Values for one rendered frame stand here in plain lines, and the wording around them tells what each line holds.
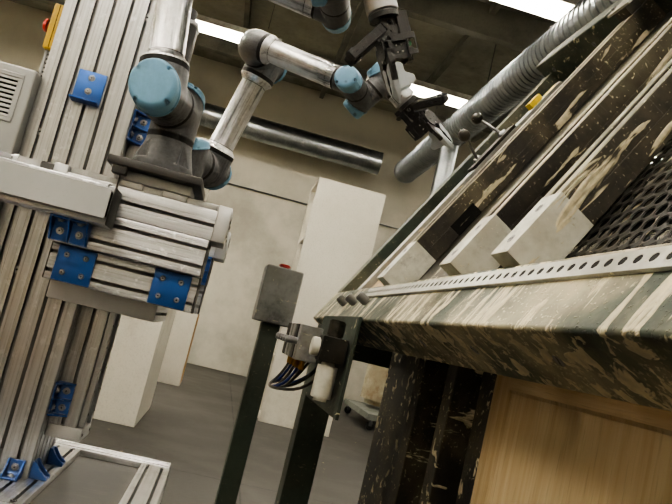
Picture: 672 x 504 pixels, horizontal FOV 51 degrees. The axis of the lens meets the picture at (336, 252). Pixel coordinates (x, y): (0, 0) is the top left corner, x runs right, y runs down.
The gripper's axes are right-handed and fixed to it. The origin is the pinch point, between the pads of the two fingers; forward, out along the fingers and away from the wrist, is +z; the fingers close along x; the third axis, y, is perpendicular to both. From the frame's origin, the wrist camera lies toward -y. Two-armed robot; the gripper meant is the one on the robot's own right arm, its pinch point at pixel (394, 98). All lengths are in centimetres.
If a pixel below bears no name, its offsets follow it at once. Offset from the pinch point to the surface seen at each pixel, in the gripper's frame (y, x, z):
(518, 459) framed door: -5, -35, 76
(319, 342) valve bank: -29, 7, 51
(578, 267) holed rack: -10, -82, 44
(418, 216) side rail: 21, 74, 22
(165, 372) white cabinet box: -116, 539, 78
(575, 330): -16, -91, 49
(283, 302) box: -30, 67, 40
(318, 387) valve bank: -32, 7, 61
